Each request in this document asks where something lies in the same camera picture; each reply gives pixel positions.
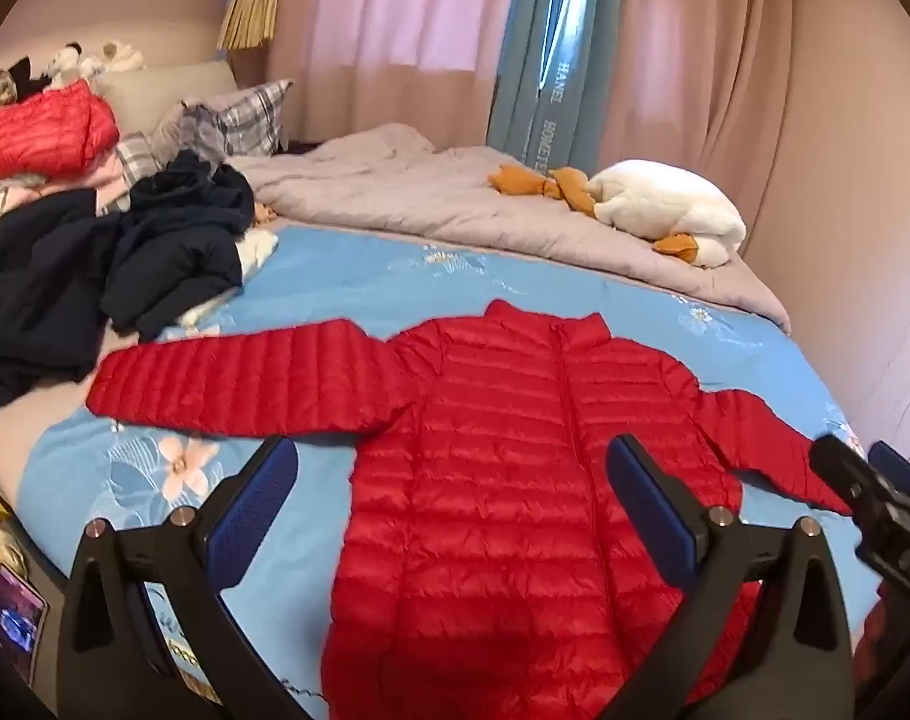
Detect pink clothes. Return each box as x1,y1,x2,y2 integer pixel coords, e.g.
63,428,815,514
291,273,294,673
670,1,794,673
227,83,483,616
0,154,130,218

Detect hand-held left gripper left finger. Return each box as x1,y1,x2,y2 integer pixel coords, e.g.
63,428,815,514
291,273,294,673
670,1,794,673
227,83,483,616
56,435,310,720

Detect grey duvet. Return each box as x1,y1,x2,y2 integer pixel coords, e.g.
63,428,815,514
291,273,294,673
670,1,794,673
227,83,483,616
226,122,792,335

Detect white plush toys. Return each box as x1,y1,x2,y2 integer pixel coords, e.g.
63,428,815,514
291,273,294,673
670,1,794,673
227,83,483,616
46,41,145,85

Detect beige headboard cushion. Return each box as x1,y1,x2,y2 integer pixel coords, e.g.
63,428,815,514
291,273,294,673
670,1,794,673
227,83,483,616
95,60,238,136

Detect small plaid pillow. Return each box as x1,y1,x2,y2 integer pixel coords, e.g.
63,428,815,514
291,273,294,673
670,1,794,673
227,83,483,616
112,131,163,185

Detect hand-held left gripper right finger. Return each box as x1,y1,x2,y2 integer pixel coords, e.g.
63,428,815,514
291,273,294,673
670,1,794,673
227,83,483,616
597,435,855,720

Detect red down jacket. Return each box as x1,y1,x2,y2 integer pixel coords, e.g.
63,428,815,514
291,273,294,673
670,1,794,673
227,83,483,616
86,298,854,720
0,80,121,192

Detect white cable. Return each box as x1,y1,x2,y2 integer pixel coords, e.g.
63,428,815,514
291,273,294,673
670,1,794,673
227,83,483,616
849,277,910,421

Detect white cloth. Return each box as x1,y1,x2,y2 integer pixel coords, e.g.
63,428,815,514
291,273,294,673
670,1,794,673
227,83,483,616
177,229,280,327

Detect white goose plush toy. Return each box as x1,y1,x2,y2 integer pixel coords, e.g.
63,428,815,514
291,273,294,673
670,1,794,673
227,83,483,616
489,159,749,269

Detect navy hooded jacket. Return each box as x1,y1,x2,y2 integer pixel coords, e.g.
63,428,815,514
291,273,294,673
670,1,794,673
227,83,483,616
106,150,257,338

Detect large plaid pillow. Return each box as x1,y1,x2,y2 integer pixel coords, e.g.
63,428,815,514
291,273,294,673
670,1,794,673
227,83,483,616
181,79,295,158

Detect blue floral bed sheet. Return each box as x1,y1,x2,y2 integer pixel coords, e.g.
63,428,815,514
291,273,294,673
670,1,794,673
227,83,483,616
20,221,876,720

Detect large navy jacket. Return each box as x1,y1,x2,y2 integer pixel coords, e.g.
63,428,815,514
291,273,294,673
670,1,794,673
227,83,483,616
0,187,126,413

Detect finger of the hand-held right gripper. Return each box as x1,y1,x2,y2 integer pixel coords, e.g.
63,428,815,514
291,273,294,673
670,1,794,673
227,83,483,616
867,441,910,500
810,433,887,518

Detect tablet with lit screen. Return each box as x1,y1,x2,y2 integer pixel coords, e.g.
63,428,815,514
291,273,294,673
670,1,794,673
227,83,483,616
0,564,51,687

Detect pink curtain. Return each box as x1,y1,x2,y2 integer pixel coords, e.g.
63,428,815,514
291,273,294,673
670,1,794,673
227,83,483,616
266,0,527,147
597,0,797,203

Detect folded red down jacket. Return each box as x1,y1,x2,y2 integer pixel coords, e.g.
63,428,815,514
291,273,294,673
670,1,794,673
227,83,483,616
0,80,121,192

